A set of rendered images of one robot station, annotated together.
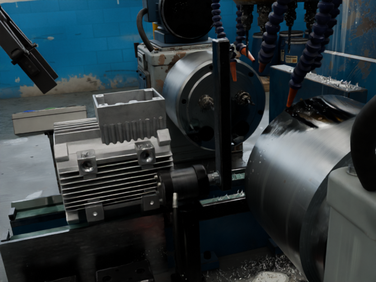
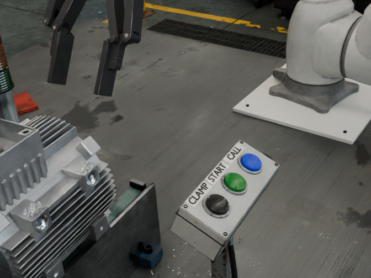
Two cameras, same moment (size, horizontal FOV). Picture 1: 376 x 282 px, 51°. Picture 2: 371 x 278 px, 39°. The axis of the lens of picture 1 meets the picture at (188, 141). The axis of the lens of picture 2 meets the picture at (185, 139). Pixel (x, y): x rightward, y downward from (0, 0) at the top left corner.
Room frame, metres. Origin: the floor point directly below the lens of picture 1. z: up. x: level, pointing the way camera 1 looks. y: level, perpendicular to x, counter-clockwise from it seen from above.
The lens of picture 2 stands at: (1.29, -0.08, 1.48)
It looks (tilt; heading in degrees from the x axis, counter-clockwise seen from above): 33 degrees down; 137
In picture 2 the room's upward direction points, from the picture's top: 3 degrees counter-clockwise
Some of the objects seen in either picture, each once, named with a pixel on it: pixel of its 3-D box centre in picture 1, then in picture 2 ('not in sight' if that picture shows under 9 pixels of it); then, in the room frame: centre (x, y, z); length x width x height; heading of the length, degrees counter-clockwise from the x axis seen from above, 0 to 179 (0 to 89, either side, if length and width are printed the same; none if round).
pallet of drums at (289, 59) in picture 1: (295, 58); not in sight; (5.77, -1.64, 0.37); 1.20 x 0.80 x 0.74; 95
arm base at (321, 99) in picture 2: not in sight; (308, 80); (0.60, 1.04, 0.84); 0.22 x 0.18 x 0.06; 0
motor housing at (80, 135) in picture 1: (113, 164); (21, 205); (0.70, 0.15, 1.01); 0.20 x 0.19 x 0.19; 106
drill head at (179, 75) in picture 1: (205, 94); not in sight; (1.12, -0.06, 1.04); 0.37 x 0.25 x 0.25; 15
